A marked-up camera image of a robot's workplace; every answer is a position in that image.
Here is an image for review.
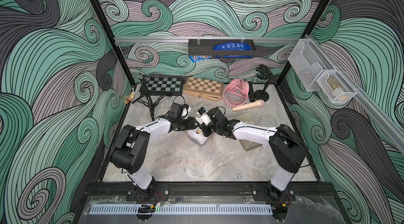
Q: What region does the clear wall bin large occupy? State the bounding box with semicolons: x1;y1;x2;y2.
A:
288;39;326;91

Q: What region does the black green chessboard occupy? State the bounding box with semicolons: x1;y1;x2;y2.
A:
146;77;184;96

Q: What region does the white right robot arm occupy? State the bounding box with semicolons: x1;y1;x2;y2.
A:
197;107;308;194

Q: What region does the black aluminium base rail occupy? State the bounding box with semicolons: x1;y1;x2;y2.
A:
85;181;335;202

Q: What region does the pink mesh food cover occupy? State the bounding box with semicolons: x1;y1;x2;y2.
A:
222;79;249;107

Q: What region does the white slotted cable duct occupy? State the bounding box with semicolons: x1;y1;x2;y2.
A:
89;204;272;216

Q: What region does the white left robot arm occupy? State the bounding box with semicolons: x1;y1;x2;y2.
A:
108;117;199;191

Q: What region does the wooden chessboard box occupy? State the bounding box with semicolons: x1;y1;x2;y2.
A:
183;77;224;102

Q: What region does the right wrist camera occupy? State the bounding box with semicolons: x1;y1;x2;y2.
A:
196;107;211;126

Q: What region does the black tripod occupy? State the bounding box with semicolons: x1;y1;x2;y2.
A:
131;75;164;121

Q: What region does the blue plastic package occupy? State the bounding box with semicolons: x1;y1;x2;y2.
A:
213;43;252;51

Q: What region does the white tissue box lid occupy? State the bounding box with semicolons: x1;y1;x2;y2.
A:
187;125;211;146

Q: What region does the black remote control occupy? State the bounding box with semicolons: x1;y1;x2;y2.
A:
248;81;256;103

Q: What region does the clear wall bin small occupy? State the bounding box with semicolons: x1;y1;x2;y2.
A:
316;70;357;104

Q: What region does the black wall shelf basket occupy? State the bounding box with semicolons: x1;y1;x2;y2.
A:
188;38;257;58

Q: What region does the black hand model stand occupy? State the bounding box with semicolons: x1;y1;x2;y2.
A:
254;64;274;102

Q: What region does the wooden pestle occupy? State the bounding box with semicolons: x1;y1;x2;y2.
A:
232;100;265;111

